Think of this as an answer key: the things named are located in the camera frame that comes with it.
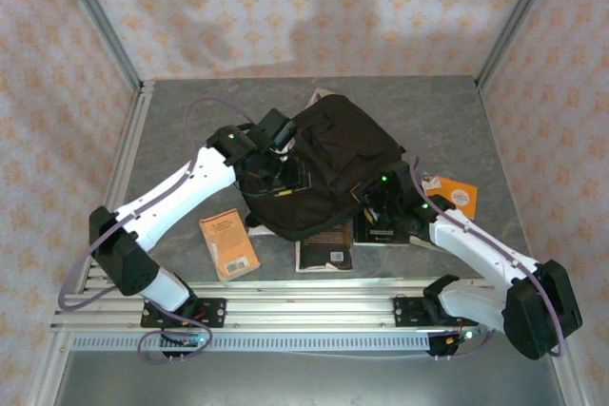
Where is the black book with antler cover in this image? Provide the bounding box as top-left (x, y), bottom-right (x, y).
top-left (352, 215), bottom-right (413, 248)

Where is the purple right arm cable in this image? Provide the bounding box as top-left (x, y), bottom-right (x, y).
top-left (409, 154), bottom-right (567, 360)

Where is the small left circuit board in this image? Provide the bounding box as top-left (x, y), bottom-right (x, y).
top-left (161, 333), bottom-right (210, 348)

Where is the orange book with colourful cover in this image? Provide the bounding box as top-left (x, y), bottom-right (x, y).
top-left (409, 172), bottom-right (480, 250)

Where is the black paperback book white text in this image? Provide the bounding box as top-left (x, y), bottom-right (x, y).
top-left (294, 222), bottom-right (356, 274)

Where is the aluminium right corner post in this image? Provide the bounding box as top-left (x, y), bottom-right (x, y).
top-left (474, 0), bottom-right (566, 91)

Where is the thin grey booklet red logo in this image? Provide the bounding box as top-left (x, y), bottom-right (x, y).
top-left (304, 87), bottom-right (330, 108)

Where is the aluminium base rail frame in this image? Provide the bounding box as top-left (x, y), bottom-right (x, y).
top-left (49, 280), bottom-right (572, 334)

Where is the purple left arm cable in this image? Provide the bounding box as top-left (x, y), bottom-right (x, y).
top-left (57, 97), bottom-right (258, 364)

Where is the aluminium left frame leg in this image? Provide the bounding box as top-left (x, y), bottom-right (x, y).
top-left (26, 332), bottom-right (72, 406)

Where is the grey metal lower shelf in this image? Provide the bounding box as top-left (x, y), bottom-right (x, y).
top-left (51, 351), bottom-right (570, 406)

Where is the aluminium right frame leg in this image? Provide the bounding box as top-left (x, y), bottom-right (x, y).
top-left (546, 343), bottom-right (589, 406)

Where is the small orange paperback book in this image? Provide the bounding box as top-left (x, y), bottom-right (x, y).
top-left (198, 207), bottom-right (262, 282)

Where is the aluminium corner post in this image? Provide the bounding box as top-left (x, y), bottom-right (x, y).
top-left (474, 0), bottom-right (566, 91)
top-left (50, 0), bottom-right (145, 93)

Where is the black backpack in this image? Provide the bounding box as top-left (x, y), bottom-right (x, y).
top-left (240, 94), bottom-right (408, 243)

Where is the thin white booklet with barcode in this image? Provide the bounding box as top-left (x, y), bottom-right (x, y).
top-left (245, 223), bottom-right (278, 239)

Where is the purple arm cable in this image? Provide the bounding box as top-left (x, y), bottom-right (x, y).
top-left (57, 97), bottom-right (258, 364)
top-left (409, 154), bottom-right (567, 360)

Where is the aluminium frame leg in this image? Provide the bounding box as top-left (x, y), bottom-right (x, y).
top-left (26, 332), bottom-right (72, 406)
top-left (546, 343), bottom-right (589, 406)

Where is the aluminium side rail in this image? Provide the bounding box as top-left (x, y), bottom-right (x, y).
top-left (78, 81), bottom-right (156, 294)

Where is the aluminium left corner post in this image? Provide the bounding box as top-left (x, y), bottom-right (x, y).
top-left (50, 0), bottom-right (145, 93)

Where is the white slotted cable duct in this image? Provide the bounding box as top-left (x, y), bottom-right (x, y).
top-left (70, 333), bottom-right (432, 354)

